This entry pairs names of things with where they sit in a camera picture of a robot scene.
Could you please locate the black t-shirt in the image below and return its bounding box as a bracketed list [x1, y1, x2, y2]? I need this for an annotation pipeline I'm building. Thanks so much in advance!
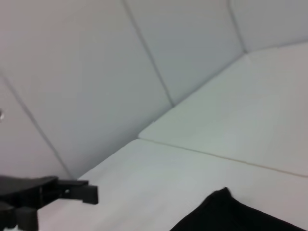
[169, 187, 308, 231]

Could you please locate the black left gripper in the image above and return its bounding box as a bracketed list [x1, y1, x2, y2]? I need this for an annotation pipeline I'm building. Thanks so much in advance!
[0, 176, 99, 231]

